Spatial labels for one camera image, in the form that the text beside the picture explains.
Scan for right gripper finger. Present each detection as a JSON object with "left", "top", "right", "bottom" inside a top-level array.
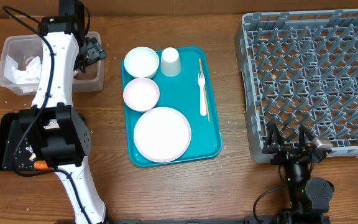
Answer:
[
  {"left": 298, "top": 124, "right": 313, "bottom": 146},
  {"left": 265, "top": 123, "right": 283, "bottom": 146}
]

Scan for white napkin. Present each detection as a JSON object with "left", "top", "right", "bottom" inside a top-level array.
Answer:
[{"left": 4, "top": 56, "right": 42, "bottom": 95}]

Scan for rice and peanut scraps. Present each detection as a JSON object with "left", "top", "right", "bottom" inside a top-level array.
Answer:
[{"left": 6, "top": 139, "right": 39, "bottom": 166}]

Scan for orange carrot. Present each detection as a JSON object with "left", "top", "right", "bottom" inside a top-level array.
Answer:
[{"left": 34, "top": 161, "right": 53, "bottom": 171}]

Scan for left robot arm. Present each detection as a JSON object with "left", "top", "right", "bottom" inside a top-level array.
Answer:
[{"left": 19, "top": 1, "right": 109, "bottom": 223}]

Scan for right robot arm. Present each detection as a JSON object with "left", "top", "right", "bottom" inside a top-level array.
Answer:
[{"left": 253, "top": 123, "right": 334, "bottom": 223}]

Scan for grey dishwasher rack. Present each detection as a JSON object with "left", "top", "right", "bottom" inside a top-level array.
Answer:
[{"left": 234, "top": 9, "right": 358, "bottom": 163}]

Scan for clear plastic bin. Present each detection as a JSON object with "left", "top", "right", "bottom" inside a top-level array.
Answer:
[{"left": 0, "top": 35, "right": 104, "bottom": 96}]

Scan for white paper cup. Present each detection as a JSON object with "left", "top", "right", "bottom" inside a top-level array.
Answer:
[{"left": 160, "top": 47, "right": 181, "bottom": 77}]

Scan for white plastic fork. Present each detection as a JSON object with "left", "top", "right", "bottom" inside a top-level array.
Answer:
[{"left": 198, "top": 73, "right": 207, "bottom": 116}]

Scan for teal plastic serving tray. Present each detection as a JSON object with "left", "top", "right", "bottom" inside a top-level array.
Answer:
[{"left": 152, "top": 47, "right": 223, "bottom": 164}]

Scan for wooden chopstick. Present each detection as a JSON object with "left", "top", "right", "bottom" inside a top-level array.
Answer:
[{"left": 198, "top": 58, "right": 210, "bottom": 121}]

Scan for white round plate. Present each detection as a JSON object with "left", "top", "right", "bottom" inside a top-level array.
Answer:
[{"left": 134, "top": 107, "right": 192, "bottom": 163}]

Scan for black plastic tray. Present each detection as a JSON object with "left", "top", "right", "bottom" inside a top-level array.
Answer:
[{"left": 0, "top": 110, "right": 91, "bottom": 172}]

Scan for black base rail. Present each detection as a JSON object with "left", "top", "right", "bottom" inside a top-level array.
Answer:
[{"left": 109, "top": 215, "right": 281, "bottom": 224}]

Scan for cardboard wall panel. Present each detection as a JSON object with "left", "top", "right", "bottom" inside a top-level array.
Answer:
[{"left": 0, "top": 0, "right": 358, "bottom": 18}]

